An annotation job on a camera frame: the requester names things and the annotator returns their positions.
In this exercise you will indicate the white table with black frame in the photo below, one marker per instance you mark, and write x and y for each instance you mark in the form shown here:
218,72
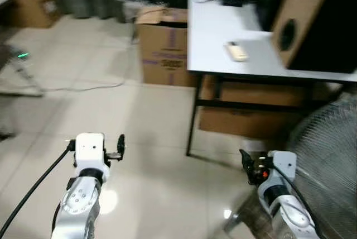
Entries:
223,27

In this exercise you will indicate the open printed cardboard box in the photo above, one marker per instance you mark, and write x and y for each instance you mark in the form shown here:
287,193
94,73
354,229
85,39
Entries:
164,49

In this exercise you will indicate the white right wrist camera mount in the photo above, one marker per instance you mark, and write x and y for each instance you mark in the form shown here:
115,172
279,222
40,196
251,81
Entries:
285,166

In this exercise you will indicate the brown and black speaker box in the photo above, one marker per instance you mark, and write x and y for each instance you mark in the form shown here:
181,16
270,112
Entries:
304,4

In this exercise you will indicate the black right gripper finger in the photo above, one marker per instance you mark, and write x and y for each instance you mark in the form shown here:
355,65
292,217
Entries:
246,163

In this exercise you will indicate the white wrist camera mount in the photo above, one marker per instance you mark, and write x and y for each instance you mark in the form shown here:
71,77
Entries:
285,166
89,149

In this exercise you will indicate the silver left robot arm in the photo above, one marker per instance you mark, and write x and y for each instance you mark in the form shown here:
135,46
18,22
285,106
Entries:
78,205

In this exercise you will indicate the stand with green light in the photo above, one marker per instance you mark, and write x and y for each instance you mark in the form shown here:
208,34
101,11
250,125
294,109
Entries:
19,66

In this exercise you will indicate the cream remote control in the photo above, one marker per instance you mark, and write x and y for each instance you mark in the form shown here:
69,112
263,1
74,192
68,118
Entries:
237,52

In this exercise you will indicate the long plain cardboard box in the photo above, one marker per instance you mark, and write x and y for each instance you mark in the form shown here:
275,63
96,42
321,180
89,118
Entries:
251,113

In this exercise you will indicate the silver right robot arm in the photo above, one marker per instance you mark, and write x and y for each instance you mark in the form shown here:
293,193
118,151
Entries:
290,216

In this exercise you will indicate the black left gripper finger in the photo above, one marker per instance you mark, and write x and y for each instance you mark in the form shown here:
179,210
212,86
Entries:
121,144

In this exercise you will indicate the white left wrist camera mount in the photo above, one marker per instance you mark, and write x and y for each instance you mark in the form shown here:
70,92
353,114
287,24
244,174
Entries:
89,149

